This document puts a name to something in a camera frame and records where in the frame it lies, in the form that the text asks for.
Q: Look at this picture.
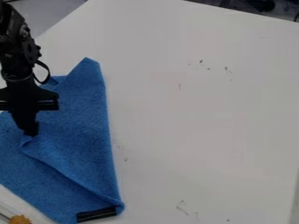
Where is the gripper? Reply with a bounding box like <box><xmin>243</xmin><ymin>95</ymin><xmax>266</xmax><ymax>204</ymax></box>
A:
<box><xmin>0</xmin><ymin>76</ymin><xmax>61</xmax><ymax>113</ymax></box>

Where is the yellow toy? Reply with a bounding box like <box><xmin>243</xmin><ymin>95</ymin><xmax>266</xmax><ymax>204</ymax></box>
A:
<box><xmin>8</xmin><ymin>214</ymin><xmax>33</xmax><ymax>224</ymax></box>

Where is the blue cloth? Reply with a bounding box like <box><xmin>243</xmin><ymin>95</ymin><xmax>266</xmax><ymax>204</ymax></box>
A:
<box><xmin>0</xmin><ymin>57</ymin><xmax>127</xmax><ymax>224</ymax></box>

